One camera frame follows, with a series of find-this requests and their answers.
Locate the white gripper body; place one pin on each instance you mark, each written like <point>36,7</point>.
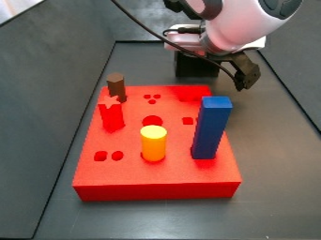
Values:
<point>196,38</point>

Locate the red peg board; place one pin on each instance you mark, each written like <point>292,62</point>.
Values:
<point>114,174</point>

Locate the black curved stand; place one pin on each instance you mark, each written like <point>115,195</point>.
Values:
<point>190,66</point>

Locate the blue square peg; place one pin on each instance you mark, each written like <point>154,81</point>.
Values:
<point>213,118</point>

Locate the brown hexagonal peg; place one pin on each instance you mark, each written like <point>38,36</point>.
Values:
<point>117,87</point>

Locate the yellow cylinder peg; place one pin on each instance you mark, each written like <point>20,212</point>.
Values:
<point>154,139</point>

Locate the red star peg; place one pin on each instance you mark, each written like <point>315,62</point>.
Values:
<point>111,113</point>

